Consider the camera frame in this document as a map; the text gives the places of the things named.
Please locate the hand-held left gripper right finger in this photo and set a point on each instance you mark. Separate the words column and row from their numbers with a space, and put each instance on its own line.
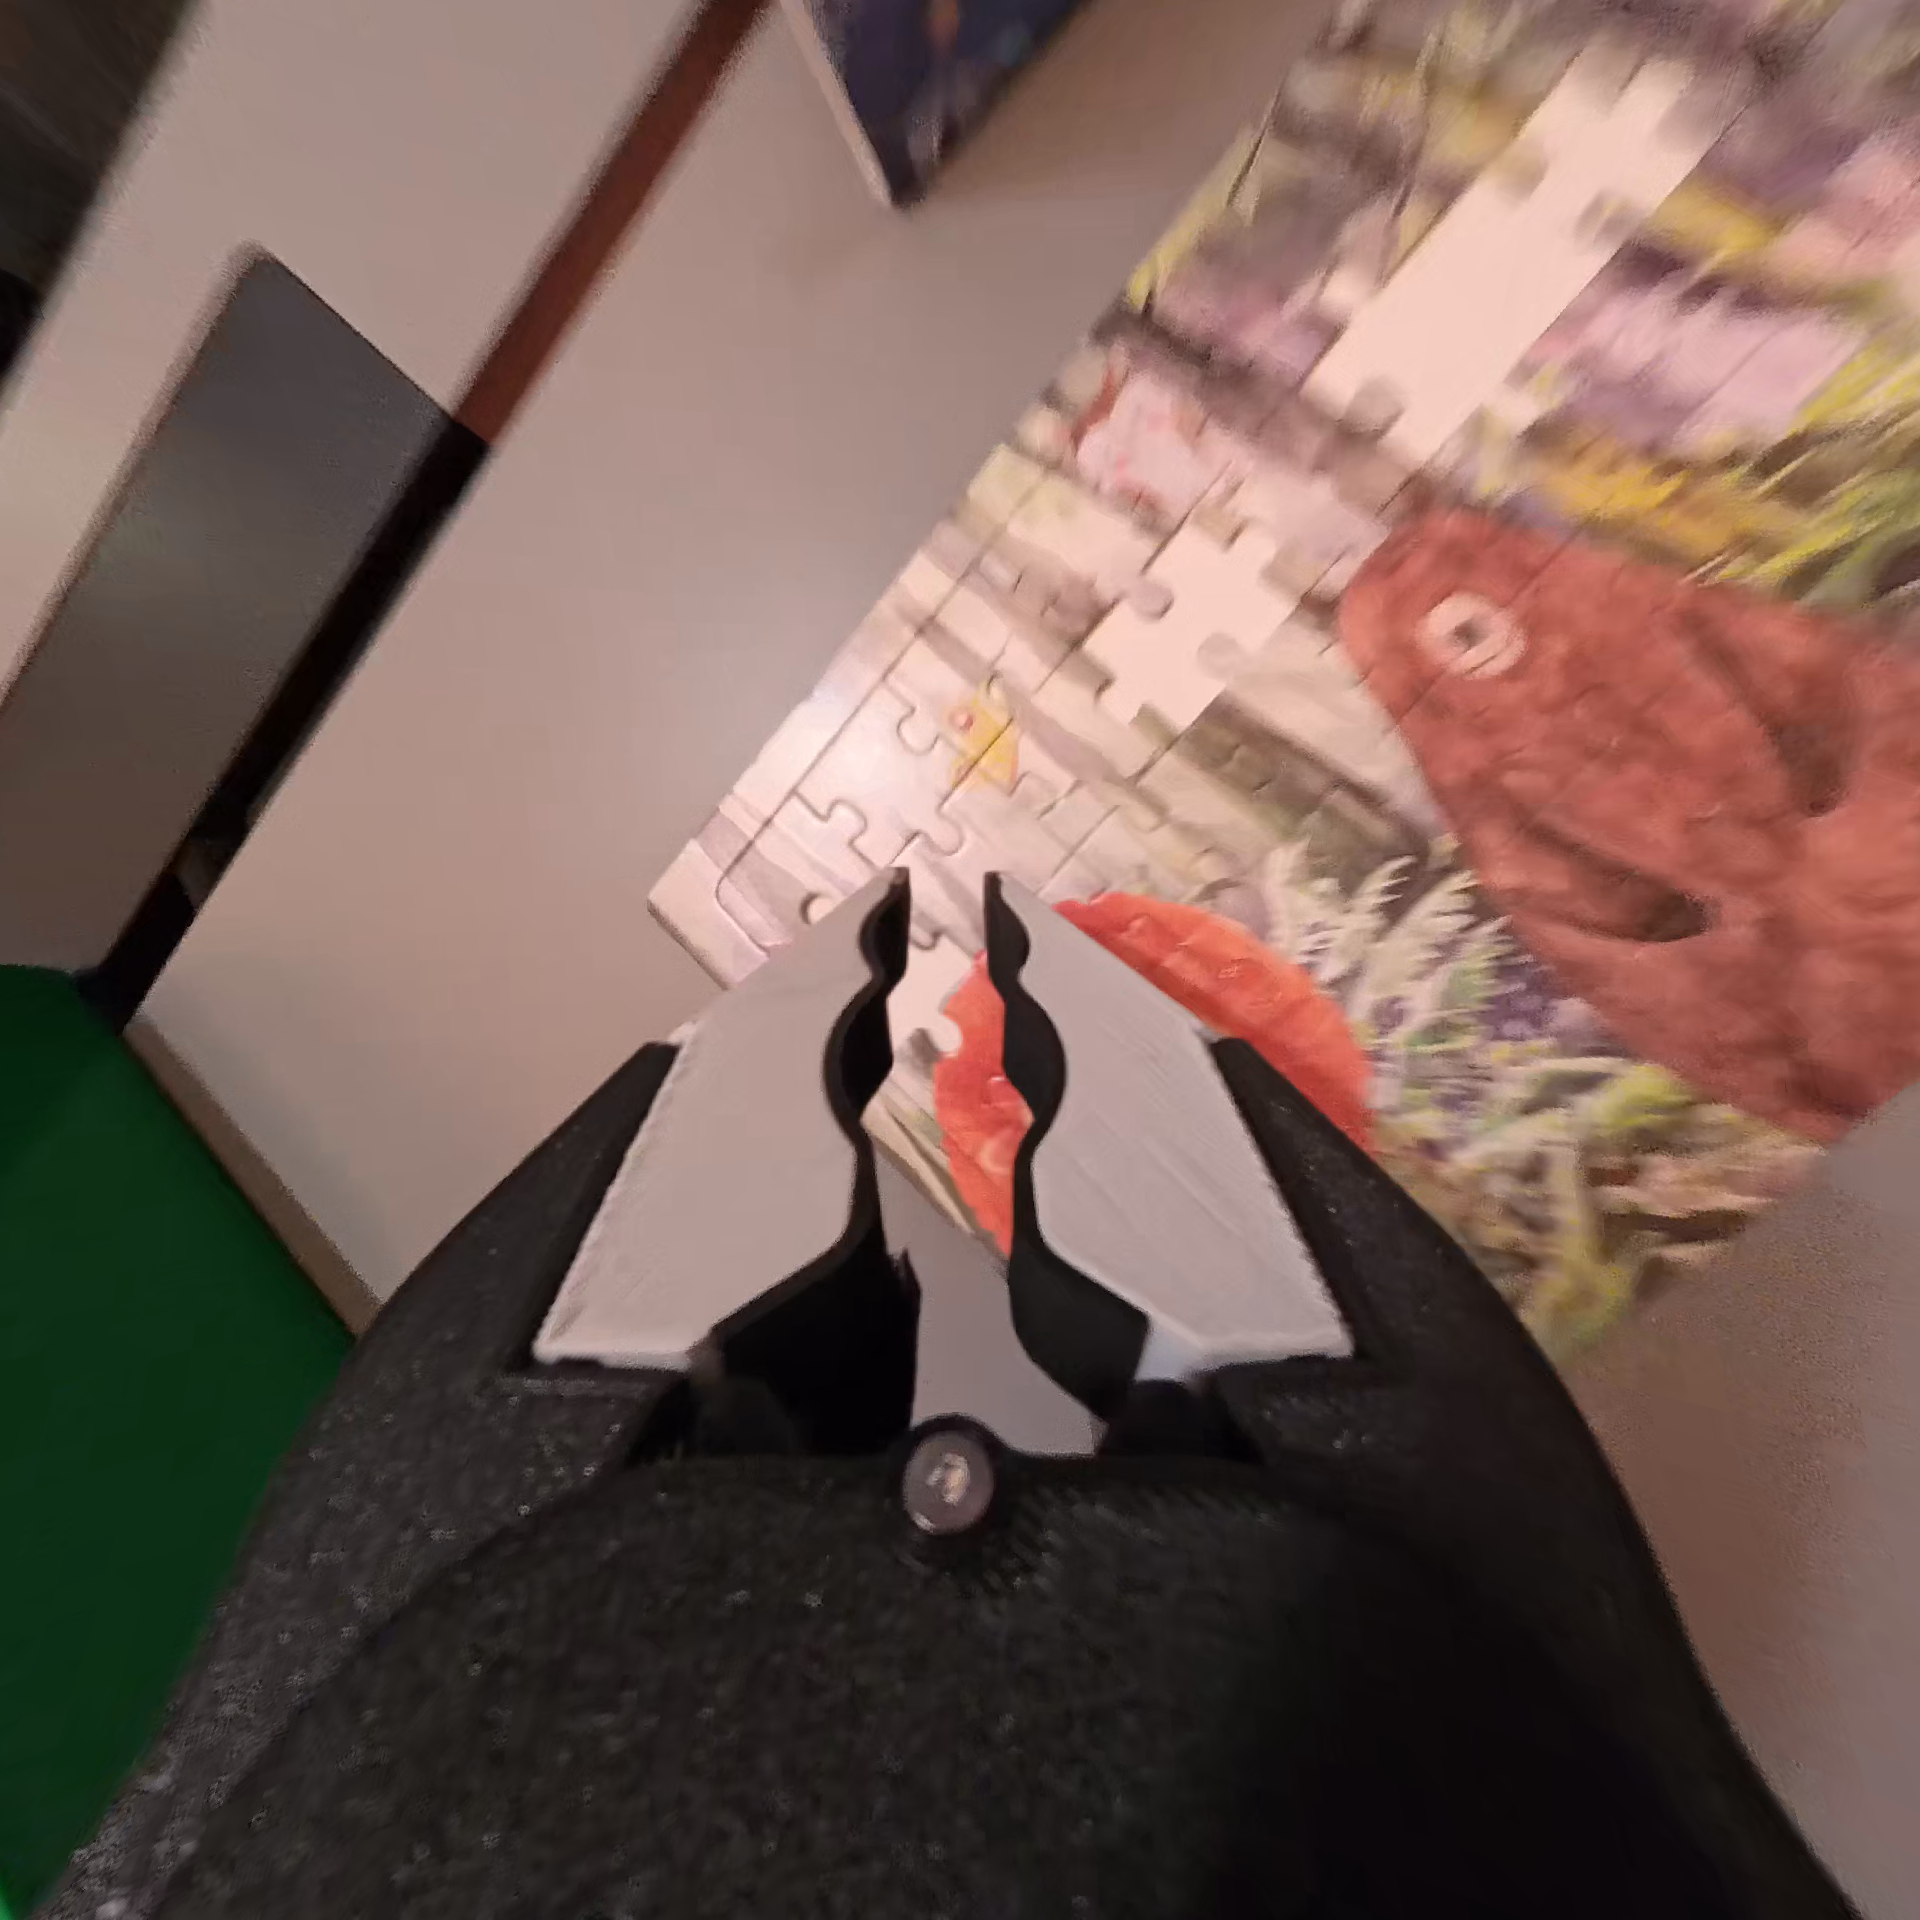
column 1184, row 1200

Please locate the dark grey desk flap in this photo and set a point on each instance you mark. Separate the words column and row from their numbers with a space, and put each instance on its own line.
column 224, row 600

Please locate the grey desk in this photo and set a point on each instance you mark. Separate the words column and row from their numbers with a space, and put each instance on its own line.
column 600, row 600

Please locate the forest animal jigsaw puzzle board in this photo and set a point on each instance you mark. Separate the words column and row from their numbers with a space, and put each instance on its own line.
column 1576, row 826

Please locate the green plastic bin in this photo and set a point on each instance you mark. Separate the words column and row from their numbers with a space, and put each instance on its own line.
column 120, row 1348

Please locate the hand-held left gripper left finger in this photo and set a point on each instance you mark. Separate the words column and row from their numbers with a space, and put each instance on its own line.
column 704, row 1200

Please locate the dark blue illustrated puzzle box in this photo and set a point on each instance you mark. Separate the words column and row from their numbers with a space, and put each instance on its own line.
column 930, row 89

